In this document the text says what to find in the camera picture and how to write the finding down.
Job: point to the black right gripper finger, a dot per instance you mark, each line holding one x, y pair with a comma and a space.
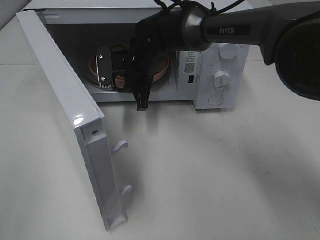
141, 94

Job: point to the round white door button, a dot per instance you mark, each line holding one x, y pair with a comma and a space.
216, 99

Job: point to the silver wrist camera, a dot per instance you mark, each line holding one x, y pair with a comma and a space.
110, 64

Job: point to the pink plate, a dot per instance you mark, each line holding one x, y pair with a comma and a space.
161, 69

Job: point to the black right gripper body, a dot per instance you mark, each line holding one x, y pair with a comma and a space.
153, 35

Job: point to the white timer knob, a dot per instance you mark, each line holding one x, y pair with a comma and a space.
221, 79

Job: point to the white microwave door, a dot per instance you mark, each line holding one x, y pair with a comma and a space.
85, 118

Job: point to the upper white control knob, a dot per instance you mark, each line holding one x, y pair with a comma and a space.
228, 51

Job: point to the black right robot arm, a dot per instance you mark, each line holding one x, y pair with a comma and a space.
288, 36

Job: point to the white microwave oven body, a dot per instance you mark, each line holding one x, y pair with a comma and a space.
80, 27

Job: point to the glass turntable tray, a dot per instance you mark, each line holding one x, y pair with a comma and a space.
160, 83

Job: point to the white warning label sticker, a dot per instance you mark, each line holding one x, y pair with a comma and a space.
190, 61

